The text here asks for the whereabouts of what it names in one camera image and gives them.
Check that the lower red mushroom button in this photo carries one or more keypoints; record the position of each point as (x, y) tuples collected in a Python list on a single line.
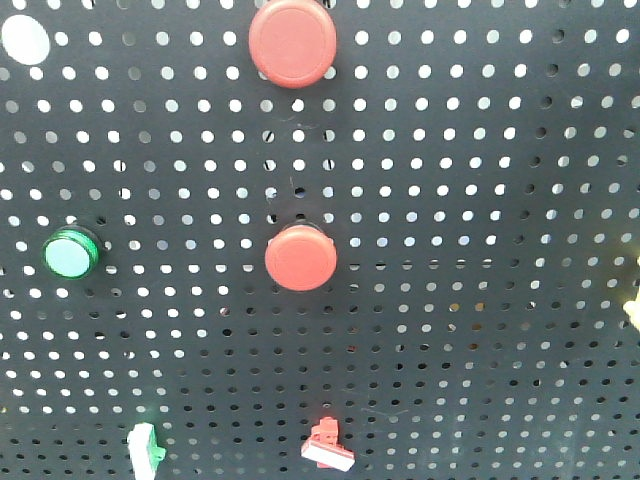
[(301, 258)]

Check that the red mushroom button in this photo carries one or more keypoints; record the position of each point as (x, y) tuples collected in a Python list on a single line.
[(301, 258), (293, 42)]

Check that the black perforated pegboard panel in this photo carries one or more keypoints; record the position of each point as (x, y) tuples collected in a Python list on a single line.
[(476, 164)]

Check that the upper red mushroom button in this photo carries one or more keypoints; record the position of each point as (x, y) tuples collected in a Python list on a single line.
[(293, 42)]

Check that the green round push button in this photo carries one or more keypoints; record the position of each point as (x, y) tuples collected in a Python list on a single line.
[(72, 252)]

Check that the grey round panel plug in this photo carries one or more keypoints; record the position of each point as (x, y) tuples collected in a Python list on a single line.
[(25, 40)]

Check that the red rotary knob switch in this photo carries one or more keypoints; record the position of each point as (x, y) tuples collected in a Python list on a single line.
[(323, 448)]

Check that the green white rotary knob switch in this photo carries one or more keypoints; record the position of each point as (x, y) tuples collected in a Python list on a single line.
[(144, 452)]

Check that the yellow toggle handle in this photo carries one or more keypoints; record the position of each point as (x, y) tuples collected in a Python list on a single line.
[(632, 310)]

